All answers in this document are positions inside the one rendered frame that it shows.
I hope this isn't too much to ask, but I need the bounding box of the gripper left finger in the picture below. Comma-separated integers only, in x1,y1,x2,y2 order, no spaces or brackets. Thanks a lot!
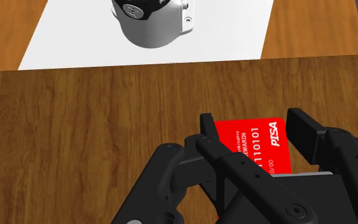
110,113,319,224

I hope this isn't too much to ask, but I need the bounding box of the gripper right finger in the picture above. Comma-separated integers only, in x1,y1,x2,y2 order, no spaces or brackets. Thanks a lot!
285,107,358,224

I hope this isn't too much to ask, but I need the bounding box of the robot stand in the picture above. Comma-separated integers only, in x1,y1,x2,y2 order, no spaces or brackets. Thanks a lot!
17,0,275,71

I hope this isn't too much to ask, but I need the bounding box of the red bank card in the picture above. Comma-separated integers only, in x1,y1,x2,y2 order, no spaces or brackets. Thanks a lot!
213,117,293,221

